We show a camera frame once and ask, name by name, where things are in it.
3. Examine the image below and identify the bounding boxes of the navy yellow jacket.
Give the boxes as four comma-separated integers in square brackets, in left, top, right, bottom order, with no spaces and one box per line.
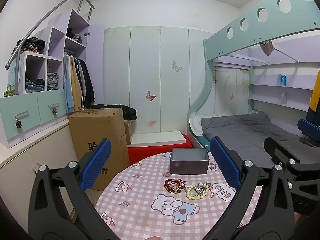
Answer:
[306,70,320,121]

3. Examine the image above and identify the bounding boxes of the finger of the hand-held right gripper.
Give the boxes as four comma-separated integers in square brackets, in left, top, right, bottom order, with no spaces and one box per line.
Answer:
[297,119,320,142]
[264,136,304,164]

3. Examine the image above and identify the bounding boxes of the pink checkered tablecloth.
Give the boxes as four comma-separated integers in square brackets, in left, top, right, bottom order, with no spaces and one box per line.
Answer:
[95,151,263,240]

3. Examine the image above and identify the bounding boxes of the large cardboard box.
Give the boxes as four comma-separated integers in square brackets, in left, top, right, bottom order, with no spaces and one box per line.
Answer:
[68,107,130,192]

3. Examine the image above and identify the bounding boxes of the pale green bead bracelet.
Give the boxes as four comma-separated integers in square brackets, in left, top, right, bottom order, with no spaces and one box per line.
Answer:
[185,184,209,201]

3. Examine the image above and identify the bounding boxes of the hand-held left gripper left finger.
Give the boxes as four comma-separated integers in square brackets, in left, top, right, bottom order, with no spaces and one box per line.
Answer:
[27,138,120,240]

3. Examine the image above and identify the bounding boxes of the purple stair shelf unit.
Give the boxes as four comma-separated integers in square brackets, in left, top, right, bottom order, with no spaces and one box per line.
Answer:
[15,9,105,105]

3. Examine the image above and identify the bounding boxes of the white board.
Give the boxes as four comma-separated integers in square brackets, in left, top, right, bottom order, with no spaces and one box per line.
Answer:
[130,131,190,147]

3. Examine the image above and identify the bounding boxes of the small cardboard box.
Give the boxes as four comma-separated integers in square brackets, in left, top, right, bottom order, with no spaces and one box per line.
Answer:
[124,120,134,145]

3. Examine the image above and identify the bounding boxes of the silver chain necklace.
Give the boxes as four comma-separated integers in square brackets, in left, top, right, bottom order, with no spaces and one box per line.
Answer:
[194,182,213,196]

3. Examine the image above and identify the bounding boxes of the pale green wardrobe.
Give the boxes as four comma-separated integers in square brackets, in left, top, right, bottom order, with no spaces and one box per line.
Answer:
[104,26,215,133]

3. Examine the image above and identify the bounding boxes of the dark clothes pile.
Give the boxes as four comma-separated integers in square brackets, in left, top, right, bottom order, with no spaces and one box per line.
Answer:
[66,27,83,43]
[16,37,46,54]

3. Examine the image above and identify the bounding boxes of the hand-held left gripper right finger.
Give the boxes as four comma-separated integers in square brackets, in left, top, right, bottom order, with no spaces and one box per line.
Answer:
[200,136,295,240]

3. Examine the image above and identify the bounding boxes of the brown hanging bag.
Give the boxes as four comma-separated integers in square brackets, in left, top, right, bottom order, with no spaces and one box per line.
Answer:
[259,40,274,57]

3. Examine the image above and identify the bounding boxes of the folded grey clothes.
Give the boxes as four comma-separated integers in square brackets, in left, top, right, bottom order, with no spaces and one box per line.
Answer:
[46,72,59,91]

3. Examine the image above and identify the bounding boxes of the grey hanging garment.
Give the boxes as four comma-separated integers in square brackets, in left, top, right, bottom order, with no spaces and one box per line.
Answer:
[76,57,87,98]

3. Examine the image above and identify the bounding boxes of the light blue hanging shirt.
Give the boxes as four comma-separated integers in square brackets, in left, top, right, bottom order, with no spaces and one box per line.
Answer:
[63,55,74,113]

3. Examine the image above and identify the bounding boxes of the green plant decoration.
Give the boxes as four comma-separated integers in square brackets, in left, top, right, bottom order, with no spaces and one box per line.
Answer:
[3,84,16,98]

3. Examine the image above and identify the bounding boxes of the grey metal handrail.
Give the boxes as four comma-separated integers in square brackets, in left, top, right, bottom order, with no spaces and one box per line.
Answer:
[5,0,95,95]

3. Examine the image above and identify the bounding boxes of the grey blanket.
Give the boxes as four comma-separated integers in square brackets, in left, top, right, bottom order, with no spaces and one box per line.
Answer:
[201,111,318,168]

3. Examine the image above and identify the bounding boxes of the red bead bracelet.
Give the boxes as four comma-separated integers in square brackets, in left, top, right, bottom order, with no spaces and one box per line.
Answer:
[164,179,187,194]

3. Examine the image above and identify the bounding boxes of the beige cabinet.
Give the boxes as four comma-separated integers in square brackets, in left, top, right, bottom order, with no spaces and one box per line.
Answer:
[0,125,75,230]

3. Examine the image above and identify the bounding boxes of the black hanging jacket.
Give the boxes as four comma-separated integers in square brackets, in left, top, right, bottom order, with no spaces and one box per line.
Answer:
[80,59,95,109]

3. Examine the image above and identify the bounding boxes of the purple bed shelf unit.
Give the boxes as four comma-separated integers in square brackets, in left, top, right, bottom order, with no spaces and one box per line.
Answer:
[249,55,317,112]

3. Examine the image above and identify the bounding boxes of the black bag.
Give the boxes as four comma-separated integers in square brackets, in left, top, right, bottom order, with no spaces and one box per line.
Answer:
[122,106,138,121]

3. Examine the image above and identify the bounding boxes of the teal drawer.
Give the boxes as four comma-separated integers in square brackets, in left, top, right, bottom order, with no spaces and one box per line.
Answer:
[37,89,67,124]
[0,92,42,140]

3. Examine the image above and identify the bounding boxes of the teal bunk bed frame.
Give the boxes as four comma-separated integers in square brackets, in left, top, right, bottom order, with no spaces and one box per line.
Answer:
[187,0,320,150]

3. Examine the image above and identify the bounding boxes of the folded blue clothes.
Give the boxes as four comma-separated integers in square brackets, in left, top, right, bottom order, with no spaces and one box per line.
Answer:
[25,77,46,92]

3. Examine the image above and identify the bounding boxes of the teal cloth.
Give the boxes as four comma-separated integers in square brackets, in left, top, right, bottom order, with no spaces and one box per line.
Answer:
[197,136,211,148]

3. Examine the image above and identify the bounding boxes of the grey storage box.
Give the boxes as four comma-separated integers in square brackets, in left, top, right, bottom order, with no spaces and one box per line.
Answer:
[170,148,210,175]

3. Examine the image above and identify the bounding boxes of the white pillow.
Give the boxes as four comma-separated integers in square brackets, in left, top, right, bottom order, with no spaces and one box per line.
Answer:
[189,107,230,137]

